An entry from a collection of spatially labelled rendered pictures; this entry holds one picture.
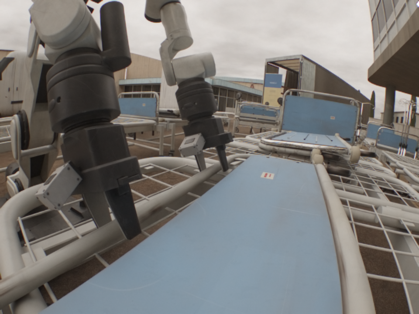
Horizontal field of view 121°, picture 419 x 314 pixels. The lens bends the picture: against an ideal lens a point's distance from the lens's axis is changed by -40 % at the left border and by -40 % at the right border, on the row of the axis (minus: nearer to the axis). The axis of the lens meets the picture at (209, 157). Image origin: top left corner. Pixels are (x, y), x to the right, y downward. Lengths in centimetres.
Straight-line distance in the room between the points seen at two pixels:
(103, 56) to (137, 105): 197
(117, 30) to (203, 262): 27
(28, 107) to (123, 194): 58
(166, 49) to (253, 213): 40
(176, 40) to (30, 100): 48
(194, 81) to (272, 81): 1107
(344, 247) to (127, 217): 24
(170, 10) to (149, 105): 157
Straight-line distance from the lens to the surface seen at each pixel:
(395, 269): 134
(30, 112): 71
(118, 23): 27
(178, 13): 56
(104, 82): 23
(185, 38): 52
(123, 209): 22
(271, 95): 1137
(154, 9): 62
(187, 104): 43
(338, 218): 30
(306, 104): 191
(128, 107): 233
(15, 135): 76
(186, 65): 47
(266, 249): 21
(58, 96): 22
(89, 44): 26
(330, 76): 1307
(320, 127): 190
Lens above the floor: 66
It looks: 14 degrees down
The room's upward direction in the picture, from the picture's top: 5 degrees clockwise
